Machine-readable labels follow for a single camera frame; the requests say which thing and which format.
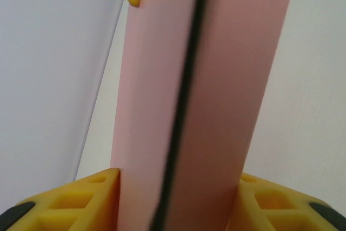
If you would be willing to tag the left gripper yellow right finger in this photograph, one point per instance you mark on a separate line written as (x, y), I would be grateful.
(283, 209)

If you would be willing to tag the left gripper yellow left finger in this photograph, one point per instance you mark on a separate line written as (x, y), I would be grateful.
(81, 209)

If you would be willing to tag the pink paper box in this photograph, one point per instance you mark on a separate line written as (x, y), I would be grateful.
(216, 106)

